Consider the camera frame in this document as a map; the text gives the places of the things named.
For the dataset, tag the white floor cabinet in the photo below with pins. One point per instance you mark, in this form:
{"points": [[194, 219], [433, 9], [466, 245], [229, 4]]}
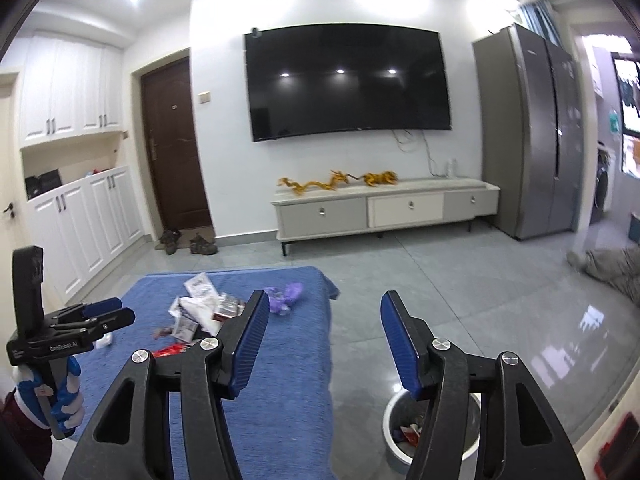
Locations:
{"points": [[90, 220]]}

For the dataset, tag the person's left hand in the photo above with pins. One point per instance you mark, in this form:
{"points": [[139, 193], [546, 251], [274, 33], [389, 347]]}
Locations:
{"points": [[70, 405]]}

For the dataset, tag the teal small bin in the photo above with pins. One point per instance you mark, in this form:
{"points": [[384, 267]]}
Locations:
{"points": [[635, 227]]}

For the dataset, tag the white trash bin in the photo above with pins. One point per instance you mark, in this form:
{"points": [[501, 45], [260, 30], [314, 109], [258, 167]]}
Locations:
{"points": [[465, 435]]}

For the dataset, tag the white wall cabinet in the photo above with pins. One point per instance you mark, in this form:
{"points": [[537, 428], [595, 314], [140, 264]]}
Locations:
{"points": [[65, 90]]}

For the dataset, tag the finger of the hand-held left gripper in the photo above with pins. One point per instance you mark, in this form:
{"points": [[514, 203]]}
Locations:
{"points": [[117, 319], [102, 305]]}

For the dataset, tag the blue curtain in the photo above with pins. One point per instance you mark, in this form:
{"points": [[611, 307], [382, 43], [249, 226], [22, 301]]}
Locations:
{"points": [[542, 22]]}

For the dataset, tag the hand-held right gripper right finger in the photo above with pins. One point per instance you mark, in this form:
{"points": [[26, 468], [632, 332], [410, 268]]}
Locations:
{"points": [[397, 345]]}

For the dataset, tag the small black camera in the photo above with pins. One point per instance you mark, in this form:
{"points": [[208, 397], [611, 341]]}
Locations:
{"points": [[256, 33]]}

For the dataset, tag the golden dragon figurine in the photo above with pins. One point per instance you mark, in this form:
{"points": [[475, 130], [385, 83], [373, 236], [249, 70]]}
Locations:
{"points": [[320, 184]]}

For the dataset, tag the white tissue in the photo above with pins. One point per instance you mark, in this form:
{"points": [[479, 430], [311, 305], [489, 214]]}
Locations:
{"points": [[103, 341]]}

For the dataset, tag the white television cabinet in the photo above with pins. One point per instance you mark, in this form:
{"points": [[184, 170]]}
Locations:
{"points": [[325, 215]]}

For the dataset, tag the blue blanket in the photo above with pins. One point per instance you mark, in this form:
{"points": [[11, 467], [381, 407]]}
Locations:
{"points": [[300, 360]]}

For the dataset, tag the black bag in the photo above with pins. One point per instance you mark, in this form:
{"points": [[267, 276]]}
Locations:
{"points": [[44, 185]]}

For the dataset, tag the washing machine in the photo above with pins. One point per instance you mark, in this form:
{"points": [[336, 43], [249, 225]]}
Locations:
{"points": [[602, 190]]}

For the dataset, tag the golden tiger figurine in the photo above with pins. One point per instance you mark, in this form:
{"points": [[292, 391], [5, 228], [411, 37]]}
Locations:
{"points": [[380, 178]]}

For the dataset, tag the white plastic bag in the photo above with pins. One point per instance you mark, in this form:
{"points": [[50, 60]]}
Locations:
{"points": [[200, 312]]}

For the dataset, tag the red snack packet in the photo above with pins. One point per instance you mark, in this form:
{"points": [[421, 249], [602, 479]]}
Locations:
{"points": [[411, 434]]}

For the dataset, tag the grey refrigerator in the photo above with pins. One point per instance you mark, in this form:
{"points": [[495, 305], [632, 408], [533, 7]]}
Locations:
{"points": [[530, 135]]}

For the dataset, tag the purple wrapper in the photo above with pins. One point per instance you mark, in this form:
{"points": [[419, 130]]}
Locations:
{"points": [[285, 297]]}

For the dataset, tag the wall light switch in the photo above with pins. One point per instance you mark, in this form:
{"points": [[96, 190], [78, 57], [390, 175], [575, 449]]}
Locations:
{"points": [[203, 98]]}

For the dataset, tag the white printed packet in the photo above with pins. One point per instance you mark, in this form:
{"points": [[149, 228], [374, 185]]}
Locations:
{"points": [[200, 287]]}

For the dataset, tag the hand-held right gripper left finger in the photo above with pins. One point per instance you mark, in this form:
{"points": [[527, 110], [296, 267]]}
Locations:
{"points": [[250, 350]]}

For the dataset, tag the red and white small box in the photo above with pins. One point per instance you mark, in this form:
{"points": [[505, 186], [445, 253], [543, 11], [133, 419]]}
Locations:
{"points": [[227, 307]]}

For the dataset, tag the black wall television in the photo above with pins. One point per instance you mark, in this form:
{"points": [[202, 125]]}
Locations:
{"points": [[345, 80]]}

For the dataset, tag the brown door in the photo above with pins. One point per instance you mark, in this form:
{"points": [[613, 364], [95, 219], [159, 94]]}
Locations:
{"points": [[175, 150]]}

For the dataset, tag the brown shoe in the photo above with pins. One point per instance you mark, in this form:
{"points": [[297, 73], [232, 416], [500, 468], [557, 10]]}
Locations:
{"points": [[202, 245], [170, 241]]}

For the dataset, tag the silver packet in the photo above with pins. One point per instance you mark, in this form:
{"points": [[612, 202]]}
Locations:
{"points": [[185, 330]]}

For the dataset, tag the red flat case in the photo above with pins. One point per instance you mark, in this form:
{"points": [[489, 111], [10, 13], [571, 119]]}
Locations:
{"points": [[620, 440]]}

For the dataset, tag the hanging clothes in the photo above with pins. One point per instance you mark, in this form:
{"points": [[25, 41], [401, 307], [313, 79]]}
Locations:
{"points": [[629, 95]]}

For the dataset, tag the red wrapper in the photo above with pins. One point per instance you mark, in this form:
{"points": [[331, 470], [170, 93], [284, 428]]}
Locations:
{"points": [[170, 351]]}

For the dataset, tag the person's left forearm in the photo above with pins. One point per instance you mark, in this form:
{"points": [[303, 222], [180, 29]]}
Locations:
{"points": [[22, 435]]}

